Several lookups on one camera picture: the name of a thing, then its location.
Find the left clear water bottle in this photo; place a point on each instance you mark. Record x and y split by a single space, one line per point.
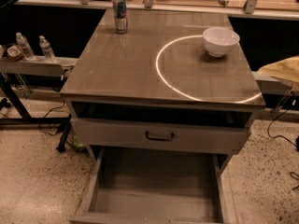
25 47

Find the right clear water bottle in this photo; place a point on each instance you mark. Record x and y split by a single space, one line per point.
47 49

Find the clear water bottle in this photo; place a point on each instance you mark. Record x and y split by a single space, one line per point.
25 47
47 49

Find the open middle drawer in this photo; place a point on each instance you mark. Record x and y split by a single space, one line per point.
142 186

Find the brown chip bag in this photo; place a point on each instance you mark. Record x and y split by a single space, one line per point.
287 69

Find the white ceramic bowl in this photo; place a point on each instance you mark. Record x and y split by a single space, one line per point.
219 41

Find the small brown bowl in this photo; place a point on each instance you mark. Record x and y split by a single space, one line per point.
10 53

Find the blue silver drink can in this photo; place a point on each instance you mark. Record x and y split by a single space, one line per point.
120 16

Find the grey side bench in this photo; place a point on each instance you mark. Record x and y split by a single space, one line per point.
38 67

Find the grey drawer cabinet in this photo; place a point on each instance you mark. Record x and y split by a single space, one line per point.
159 72

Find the closed upper drawer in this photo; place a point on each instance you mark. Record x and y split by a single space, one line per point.
203 139

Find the black drawer handle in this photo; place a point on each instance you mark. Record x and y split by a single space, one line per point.
161 138

